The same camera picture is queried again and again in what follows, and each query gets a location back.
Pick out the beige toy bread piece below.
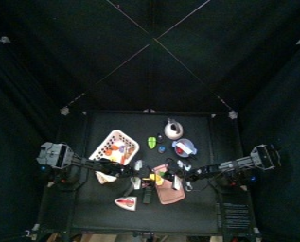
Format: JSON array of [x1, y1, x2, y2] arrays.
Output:
[[94, 170, 119, 185]]

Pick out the white pink toy kettle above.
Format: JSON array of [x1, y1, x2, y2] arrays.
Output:
[[162, 117, 185, 141]]

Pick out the white toy bar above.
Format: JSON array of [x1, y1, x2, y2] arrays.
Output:
[[175, 142, 198, 156]]

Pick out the yellow toy corn cob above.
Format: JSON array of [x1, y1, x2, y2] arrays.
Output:
[[148, 173, 164, 187]]

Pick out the green corn husk toy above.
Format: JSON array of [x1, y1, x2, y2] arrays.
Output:
[[146, 135, 158, 150]]

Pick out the pink cutting board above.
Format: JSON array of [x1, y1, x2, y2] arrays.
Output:
[[150, 164, 187, 206]]

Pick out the orange toy food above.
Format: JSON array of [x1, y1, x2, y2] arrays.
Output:
[[104, 144, 120, 157]]

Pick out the white plastic lattice basket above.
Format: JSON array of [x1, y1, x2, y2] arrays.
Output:
[[87, 129, 140, 166]]

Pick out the white red wedge toy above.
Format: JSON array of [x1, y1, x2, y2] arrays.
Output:
[[114, 196, 138, 212]]

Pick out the black rectangular toy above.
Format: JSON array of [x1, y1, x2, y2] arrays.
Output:
[[142, 185, 154, 205]]

